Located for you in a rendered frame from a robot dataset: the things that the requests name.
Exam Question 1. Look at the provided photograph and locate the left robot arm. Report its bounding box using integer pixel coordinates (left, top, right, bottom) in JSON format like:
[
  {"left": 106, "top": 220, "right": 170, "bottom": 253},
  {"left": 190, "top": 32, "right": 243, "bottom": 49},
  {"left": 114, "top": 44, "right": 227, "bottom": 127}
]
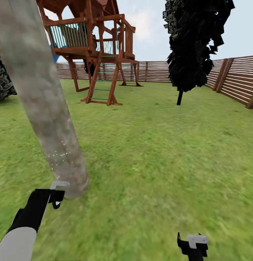
[{"left": 0, "top": 181, "right": 70, "bottom": 261}]

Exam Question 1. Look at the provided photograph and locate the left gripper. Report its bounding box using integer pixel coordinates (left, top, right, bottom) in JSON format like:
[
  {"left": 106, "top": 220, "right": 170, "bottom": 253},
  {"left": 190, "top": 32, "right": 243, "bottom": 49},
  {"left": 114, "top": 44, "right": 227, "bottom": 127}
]
[{"left": 51, "top": 190, "right": 65, "bottom": 203}]

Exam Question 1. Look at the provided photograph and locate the pesticide atomizer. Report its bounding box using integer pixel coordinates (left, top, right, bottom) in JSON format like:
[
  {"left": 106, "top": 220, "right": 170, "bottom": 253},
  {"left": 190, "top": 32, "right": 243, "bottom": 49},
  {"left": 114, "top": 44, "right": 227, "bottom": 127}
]
[{"left": 53, "top": 202, "right": 60, "bottom": 209}]

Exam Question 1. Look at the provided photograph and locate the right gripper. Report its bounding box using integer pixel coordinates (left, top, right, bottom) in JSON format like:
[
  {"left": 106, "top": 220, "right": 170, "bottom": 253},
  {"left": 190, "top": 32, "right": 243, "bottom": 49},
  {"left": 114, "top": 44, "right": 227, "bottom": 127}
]
[{"left": 177, "top": 237, "right": 207, "bottom": 261}]

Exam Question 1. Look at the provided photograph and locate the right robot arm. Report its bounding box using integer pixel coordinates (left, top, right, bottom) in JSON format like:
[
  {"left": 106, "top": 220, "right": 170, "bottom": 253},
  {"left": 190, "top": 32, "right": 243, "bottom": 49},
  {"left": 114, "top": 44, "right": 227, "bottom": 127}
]
[{"left": 177, "top": 234, "right": 209, "bottom": 261}]

